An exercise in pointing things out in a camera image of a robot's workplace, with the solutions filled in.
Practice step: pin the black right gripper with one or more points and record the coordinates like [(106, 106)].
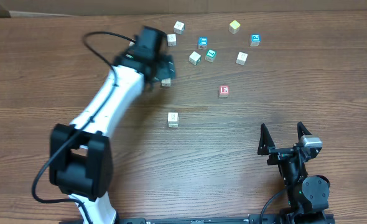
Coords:
[(283, 154)]

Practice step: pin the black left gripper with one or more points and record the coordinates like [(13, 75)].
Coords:
[(165, 69)]

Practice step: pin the wooden leaf number two block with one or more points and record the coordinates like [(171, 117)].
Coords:
[(173, 118)]

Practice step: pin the red E wooden block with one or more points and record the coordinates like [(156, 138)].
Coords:
[(224, 91)]

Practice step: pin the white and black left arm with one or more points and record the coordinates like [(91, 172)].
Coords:
[(80, 153)]

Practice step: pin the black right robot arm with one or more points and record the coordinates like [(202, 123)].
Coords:
[(307, 195)]

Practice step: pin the wooden block under gripper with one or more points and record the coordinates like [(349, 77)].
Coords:
[(166, 82)]

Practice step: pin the green sided elephant block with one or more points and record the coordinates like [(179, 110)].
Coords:
[(195, 58)]

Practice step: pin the wooden block top centre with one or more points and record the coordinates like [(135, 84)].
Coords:
[(179, 27)]

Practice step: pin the blue framed wooden block centre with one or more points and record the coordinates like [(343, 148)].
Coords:
[(202, 43)]

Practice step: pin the blue framed wooden block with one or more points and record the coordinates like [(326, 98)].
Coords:
[(255, 40), (202, 43)]

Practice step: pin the green L wooden block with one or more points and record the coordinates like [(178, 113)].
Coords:
[(210, 55)]

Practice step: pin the plain wooden block right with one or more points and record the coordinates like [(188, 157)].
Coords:
[(241, 58)]

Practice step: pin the yellow topped wooden block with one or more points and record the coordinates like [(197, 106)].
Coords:
[(234, 26)]

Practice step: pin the blue framed wooden block right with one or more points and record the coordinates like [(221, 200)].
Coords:
[(255, 40)]

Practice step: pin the wooden block near camera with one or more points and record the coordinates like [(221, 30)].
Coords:
[(171, 40)]

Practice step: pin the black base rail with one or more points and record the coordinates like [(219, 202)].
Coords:
[(250, 219)]

